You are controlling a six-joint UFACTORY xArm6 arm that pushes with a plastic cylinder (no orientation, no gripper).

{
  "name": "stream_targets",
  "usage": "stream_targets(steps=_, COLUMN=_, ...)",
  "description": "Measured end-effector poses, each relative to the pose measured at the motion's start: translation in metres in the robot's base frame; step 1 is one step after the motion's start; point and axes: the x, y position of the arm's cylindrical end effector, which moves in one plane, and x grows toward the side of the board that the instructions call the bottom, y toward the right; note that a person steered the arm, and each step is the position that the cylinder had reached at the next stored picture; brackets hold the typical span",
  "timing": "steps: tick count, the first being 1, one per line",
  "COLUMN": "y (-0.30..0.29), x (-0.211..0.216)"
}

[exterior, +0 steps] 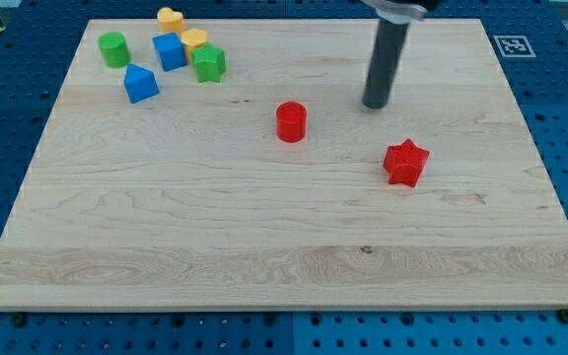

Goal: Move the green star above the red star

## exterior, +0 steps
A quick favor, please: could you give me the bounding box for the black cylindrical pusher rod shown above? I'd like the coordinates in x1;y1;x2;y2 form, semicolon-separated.
362;19;409;109

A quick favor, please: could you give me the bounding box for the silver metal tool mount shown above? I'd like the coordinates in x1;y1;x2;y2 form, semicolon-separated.
360;0;441;23

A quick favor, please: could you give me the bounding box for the red star block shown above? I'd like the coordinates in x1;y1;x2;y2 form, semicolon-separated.
383;139;430;187

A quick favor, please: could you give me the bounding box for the green star block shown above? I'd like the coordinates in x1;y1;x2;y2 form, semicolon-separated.
191;43;227;83

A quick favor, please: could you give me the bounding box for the white fiducial marker tag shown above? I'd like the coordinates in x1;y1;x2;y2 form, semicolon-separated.
494;35;535;58

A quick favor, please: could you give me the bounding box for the red cylinder block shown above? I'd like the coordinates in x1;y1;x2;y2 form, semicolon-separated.
276;102;308;143

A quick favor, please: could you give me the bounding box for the yellow hexagon block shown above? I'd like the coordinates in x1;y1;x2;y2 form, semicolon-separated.
180;28;208;64

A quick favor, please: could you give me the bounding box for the yellow heart block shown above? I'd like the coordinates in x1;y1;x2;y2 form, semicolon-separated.
157;7;185;36

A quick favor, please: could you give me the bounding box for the blue cube block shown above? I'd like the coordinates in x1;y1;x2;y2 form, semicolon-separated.
152;33;187;71

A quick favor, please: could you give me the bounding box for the blue pentagon house block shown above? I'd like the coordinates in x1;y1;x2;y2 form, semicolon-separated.
123;63;160;104

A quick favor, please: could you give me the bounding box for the light wooden board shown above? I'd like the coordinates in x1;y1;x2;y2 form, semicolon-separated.
0;19;568;313

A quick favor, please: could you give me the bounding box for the green cylinder block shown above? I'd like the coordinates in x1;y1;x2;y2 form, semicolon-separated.
98;32;131;68

